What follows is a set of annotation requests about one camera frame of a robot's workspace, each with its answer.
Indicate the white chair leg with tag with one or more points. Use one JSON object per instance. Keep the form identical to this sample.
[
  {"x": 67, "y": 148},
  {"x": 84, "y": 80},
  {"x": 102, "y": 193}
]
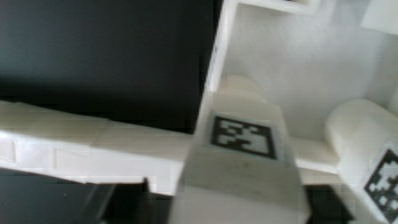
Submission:
[{"x": 361, "y": 131}]

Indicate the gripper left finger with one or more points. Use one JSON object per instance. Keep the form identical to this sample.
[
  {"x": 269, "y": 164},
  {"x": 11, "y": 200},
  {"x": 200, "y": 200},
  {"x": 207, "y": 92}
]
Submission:
[{"x": 120, "y": 205}]

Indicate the white U-shaped fence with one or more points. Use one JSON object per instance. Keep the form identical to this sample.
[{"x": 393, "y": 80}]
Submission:
[{"x": 88, "y": 149}]

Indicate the white chair seat part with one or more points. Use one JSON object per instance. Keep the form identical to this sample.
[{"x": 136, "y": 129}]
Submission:
[{"x": 313, "y": 49}]

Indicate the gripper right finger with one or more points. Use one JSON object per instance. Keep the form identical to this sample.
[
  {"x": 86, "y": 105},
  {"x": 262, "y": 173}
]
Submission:
[{"x": 329, "y": 212}]

